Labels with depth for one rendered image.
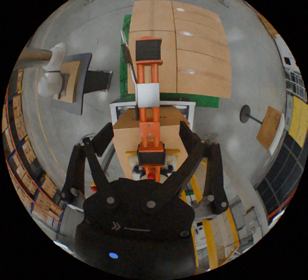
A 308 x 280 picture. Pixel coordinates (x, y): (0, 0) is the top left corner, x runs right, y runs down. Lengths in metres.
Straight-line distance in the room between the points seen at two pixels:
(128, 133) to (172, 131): 0.21
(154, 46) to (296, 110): 7.21
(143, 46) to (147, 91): 0.14
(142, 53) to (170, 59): 0.60
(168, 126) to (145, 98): 0.23
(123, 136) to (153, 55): 0.39
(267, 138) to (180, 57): 1.56
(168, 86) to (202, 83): 0.31
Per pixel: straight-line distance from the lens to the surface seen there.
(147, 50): 0.30
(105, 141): 0.18
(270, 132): 1.76
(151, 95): 0.29
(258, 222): 1.23
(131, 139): 0.52
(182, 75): 0.88
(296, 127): 7.24
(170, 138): 0.51
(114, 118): 0.89
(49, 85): 0.78
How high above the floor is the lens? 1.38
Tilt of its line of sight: 66 degrees down
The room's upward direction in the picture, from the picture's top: 176 degrees clockwise
